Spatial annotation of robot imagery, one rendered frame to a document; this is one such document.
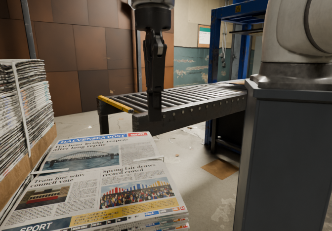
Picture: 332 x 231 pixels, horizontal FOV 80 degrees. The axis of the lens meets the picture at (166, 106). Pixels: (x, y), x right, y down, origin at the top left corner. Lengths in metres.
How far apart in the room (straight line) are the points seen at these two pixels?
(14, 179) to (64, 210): 0.12
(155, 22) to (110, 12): 3.94
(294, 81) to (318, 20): 0.14
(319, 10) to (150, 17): 0.29
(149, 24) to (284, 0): 0.30
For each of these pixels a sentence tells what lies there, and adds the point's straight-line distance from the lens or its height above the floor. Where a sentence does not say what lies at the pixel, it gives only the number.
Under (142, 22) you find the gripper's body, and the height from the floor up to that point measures 1.13.
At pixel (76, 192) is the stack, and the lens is 0.43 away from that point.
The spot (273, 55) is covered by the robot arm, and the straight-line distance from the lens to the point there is 0.54.
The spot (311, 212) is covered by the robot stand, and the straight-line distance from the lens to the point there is 0.66.
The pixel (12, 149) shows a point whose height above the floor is 0.91.
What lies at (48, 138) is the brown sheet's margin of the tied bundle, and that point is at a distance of 0.61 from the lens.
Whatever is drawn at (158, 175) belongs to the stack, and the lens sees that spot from 0.44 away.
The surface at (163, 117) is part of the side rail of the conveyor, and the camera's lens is 1.00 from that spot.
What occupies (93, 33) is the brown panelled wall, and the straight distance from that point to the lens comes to 4.15.
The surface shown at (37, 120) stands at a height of 0.92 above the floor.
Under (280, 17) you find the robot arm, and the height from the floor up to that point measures 1.15.
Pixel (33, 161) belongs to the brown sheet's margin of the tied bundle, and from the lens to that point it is 0.53.
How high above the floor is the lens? 1.07
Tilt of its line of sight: 14 degrees down
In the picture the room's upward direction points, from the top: straight up
